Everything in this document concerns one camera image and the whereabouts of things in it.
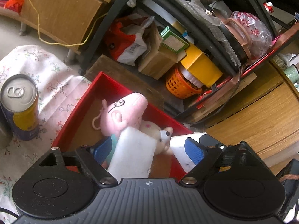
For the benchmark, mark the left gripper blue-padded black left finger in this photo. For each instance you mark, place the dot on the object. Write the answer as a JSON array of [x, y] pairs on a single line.
[[91, 159]]

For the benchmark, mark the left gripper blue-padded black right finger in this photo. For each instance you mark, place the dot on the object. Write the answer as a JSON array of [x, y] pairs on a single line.
[[198, 158]]

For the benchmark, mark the cream bear plush toy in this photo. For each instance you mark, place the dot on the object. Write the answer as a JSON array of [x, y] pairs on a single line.
[[162, 136]]

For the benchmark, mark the pink pig plush toy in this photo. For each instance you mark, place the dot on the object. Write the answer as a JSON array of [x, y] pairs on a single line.
[[114, 118]]

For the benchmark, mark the speckled white sponge block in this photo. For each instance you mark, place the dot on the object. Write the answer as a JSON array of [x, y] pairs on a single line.
[[177, 147]]

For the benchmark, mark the red cardboard box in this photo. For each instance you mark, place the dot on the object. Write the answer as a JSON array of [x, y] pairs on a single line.
[[78, 128]]

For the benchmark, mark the wooden cabinet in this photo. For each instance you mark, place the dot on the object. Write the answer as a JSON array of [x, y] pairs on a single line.
[[265, 115]]

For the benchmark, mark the orange plastic basket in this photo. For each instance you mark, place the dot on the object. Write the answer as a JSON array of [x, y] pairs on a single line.
[[177, 85]]

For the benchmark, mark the floral white tablecloth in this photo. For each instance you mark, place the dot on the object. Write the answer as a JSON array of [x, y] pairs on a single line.
[[59, 90]]

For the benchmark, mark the stainless steel thermos flask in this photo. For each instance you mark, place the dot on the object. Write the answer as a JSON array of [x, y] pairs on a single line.
[[6, 134]]

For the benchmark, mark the yellow cardboard box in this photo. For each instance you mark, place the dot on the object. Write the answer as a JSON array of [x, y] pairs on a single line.
[[200, 66]]

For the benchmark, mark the blue yellow drink can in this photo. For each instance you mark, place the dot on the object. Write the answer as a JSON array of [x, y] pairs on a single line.
[[19, 103]]

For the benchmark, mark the brown cardboard box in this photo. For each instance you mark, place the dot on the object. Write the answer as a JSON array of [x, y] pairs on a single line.
[[157, 59]]

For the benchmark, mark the brown lidded pot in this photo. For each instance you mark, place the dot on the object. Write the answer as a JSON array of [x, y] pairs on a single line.
[[238, 38]]

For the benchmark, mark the green white small box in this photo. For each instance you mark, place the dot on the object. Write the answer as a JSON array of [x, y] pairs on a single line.
[[172, 41]]

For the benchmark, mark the red white plastic bag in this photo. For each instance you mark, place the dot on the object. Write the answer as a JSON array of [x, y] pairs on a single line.
[[124, 38]]

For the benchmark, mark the low wooden tv bench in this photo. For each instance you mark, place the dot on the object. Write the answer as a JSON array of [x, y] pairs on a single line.
[[69, 23]]

